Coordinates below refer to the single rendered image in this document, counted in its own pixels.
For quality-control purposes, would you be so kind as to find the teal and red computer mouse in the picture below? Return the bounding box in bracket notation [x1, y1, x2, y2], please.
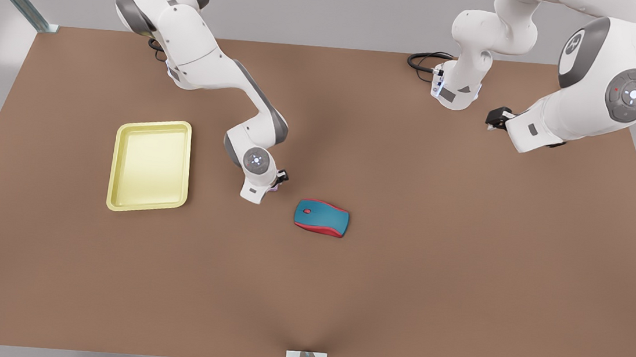
[292, 197, 351, 239]

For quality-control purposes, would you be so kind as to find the yellow rectangular tray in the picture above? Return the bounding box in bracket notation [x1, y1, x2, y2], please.
[106, 115, 195, 218]

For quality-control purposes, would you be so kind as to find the black cable loop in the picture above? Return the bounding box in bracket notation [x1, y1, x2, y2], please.
[405, 49, 455, 85]
[146, 39, 170, 63]

